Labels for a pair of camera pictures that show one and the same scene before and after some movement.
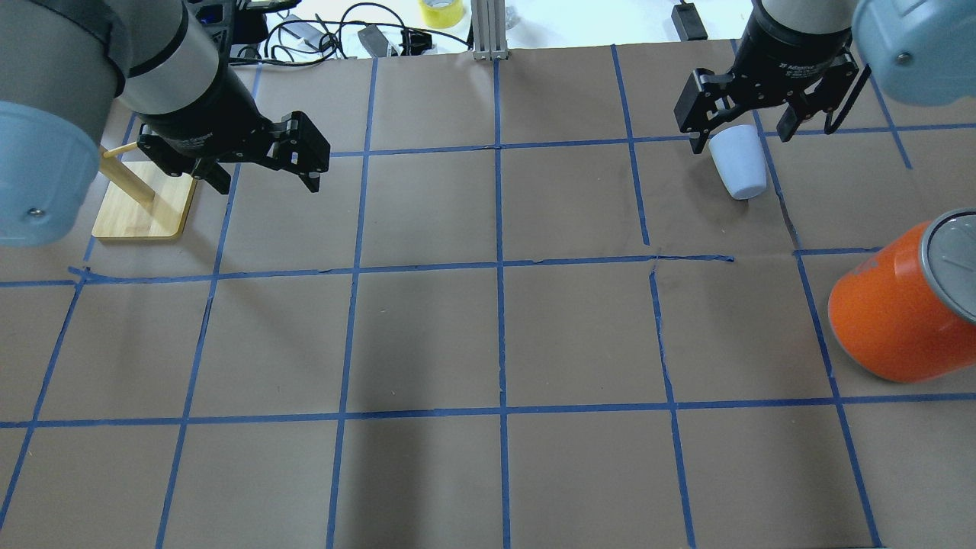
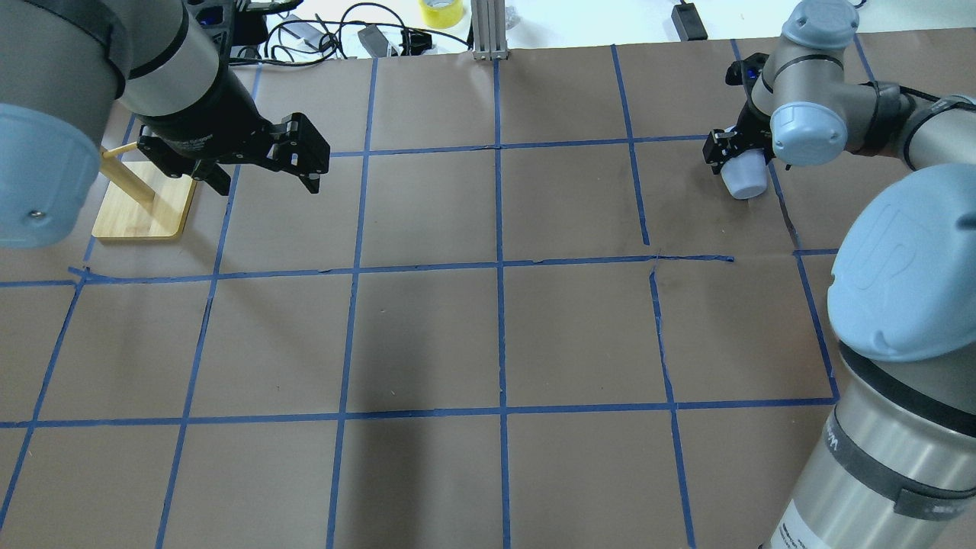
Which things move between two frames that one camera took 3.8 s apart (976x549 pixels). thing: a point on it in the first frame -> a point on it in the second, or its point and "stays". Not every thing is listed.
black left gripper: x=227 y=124 stays
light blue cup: x=738 y=154 stays
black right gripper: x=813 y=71 -> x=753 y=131
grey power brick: x=374 y=40 stays
